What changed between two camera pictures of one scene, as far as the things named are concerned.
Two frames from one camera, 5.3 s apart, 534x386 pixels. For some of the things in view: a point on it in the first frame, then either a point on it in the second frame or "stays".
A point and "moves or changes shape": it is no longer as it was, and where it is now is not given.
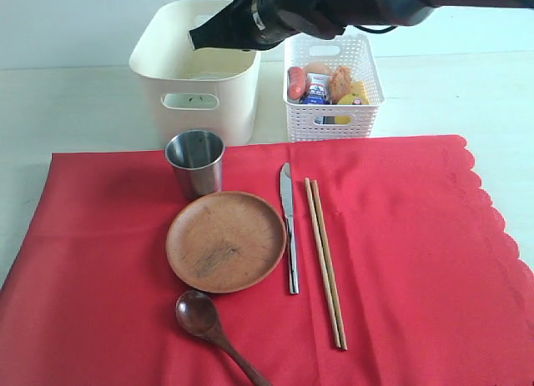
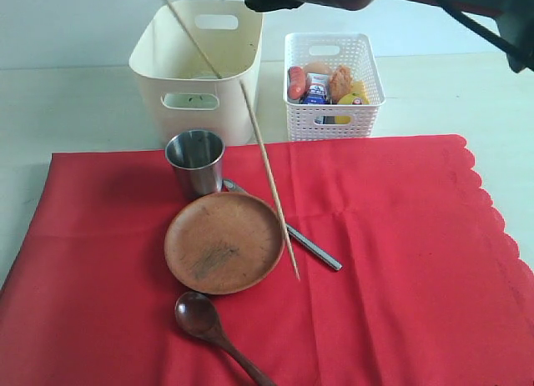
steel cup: x=197 y=157 stays
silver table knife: x=286 y=199 moves or changes shape
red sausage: x=297 y=82 stays
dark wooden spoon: x=198 y=313 stays
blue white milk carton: x=318 y=89 stays
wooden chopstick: x=318 y=244 -> x=189 y=34
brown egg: x=317 y=67 stays
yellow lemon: x=347 y=99 stays
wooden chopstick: x=329 y=263 -> x=269 y=182
